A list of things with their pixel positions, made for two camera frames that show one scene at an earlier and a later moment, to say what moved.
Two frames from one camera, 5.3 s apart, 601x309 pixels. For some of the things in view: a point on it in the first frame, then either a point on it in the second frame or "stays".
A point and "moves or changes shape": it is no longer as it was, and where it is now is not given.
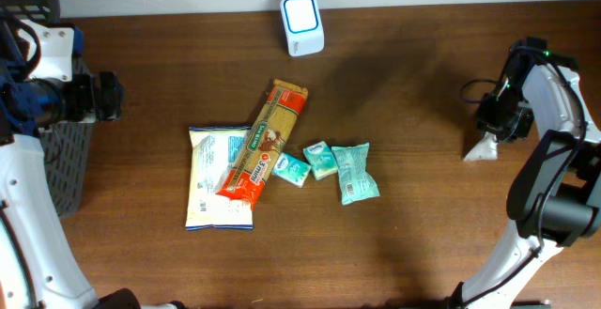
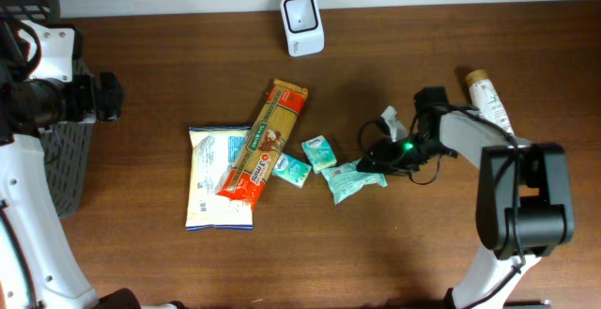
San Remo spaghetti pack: (267, 140) stays
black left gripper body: (80, 97) stays
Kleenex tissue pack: (291, 170) stays
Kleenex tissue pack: (321, 159) moves or changes shape
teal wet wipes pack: (355, 182) moves or changes shape
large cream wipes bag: (212, 147) stays
